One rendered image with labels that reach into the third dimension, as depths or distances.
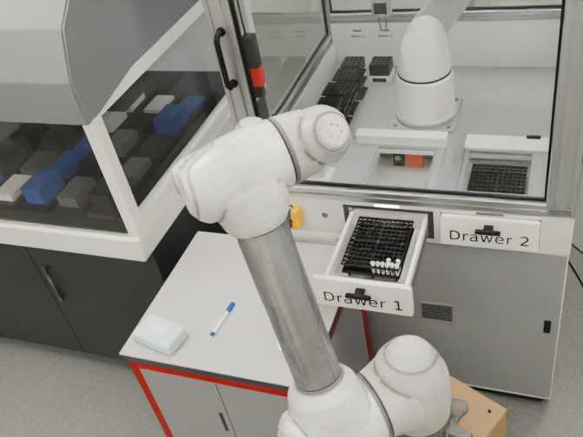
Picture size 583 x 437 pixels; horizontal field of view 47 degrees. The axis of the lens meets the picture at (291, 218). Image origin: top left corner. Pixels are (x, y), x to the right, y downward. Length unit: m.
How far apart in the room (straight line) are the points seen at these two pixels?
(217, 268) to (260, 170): 1.19
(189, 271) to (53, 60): 0.82
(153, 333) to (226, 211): 1.01
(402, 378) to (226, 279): 0.97
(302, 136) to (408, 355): 0.55
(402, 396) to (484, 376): 1.23
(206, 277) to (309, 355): 1.01
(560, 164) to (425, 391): 0.80
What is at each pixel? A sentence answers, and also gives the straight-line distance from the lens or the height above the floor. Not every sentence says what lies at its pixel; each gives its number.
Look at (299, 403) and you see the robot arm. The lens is 1.40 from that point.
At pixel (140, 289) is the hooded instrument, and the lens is 2.61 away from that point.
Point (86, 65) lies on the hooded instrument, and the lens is 2.05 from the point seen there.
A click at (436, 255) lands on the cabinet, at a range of 2.22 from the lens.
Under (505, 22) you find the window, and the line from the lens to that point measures 1.77.
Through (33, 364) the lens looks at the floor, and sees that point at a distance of 3.42.
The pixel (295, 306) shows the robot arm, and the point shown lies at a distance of 1.27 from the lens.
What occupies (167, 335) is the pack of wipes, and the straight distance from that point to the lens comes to 2.08.
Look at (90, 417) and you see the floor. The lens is 3.07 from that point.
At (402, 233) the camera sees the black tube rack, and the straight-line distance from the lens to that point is 2.08.
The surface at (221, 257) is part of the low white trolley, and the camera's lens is 2.33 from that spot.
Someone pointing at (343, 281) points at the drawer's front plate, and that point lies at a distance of 1.90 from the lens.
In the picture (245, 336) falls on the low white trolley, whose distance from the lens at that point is 2.05.
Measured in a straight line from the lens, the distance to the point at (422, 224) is 2.11.
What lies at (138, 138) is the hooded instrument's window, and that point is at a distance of 2.29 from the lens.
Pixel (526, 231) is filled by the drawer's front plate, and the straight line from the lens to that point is 2.08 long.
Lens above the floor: 2.27
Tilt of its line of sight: 39 degrees down
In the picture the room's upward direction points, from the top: 12 degrees counter-clockwise
